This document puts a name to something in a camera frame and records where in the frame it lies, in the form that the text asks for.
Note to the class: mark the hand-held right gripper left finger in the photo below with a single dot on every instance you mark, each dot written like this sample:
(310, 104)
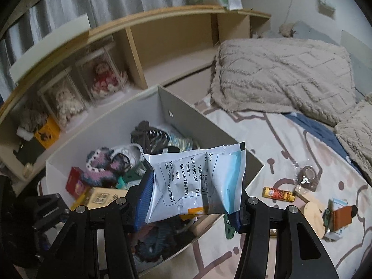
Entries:
(144, 206)

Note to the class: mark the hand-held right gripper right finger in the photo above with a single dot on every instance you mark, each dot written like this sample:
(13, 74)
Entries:
(237, 223)

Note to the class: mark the yellow paper packet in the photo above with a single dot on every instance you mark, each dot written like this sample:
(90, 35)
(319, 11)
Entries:
(101, 197)

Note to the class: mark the white blue medicine sachet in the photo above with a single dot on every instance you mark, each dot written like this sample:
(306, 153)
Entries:
(197, 180)

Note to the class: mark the purple multicolour crochet piece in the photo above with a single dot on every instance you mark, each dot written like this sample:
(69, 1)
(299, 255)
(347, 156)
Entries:
(98, 168)

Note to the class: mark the white cardboard storage box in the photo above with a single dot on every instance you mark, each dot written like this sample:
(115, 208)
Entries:
(186, 113)

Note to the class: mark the green plastic clip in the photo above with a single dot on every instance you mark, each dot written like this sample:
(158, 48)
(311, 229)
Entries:
(230, 228)

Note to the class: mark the dark blue crochet piece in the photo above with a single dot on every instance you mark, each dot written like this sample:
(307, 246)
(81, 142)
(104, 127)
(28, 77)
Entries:
(157, 238)

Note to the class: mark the red snack packet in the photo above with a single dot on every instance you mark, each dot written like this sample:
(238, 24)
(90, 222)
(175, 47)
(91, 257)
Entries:
(75, 183)

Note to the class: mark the orange patterned lighter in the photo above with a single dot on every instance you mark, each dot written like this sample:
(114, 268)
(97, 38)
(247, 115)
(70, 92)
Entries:
(279, 194)

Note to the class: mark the dark grey hair claw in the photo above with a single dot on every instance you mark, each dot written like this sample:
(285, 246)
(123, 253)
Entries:
(148, 136)

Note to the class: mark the oval wooden case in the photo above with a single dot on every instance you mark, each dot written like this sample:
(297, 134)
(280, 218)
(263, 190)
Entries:
(312, 215)

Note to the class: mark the yellow cartoon box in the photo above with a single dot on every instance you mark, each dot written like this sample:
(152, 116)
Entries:
(48, 133)

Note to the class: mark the brown tape roll in wrapper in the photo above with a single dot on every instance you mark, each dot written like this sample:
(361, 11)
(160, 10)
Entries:
(306, 175)

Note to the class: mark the dark green hair clip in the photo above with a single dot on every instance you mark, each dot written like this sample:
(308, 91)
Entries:
(327, 218)

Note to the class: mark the printed bedsheet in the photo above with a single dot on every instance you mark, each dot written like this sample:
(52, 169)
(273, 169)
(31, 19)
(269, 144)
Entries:
(250, 128)

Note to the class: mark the light blue white packet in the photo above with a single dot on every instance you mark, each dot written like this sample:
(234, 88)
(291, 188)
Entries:
(338, 203)

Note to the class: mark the brown leather card holder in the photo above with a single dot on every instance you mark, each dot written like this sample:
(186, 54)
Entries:
(341, 216)

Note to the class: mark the white dress doll in case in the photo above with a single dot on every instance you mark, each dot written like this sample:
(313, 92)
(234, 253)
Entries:
(68, 103)

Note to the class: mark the navy blue cloth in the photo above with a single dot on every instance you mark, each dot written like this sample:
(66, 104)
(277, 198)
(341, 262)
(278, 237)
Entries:
(316, 133)

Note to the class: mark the red dress doll in case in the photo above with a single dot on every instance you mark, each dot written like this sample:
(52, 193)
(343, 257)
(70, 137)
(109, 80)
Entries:
(106, 80)

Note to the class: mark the beige knitted blanket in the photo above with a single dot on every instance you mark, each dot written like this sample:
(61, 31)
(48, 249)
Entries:
(357, 142)

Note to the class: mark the beige fluffy pillow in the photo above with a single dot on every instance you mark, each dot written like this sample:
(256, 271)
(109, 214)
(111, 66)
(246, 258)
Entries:
(284, 78)

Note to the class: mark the white foam board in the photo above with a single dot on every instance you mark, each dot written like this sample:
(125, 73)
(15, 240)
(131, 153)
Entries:
(49, 46)

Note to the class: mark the wooden shelf unit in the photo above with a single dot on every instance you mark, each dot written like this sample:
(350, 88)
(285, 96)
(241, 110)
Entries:
(174, 43)

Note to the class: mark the beige plush toy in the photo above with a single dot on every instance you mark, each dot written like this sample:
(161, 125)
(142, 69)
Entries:
(287, 29)

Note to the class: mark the grey curtain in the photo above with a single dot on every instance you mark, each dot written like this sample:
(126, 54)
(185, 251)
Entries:
(116, 3)

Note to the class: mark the grey headboard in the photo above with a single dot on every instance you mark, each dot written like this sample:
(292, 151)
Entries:
(357, 42)

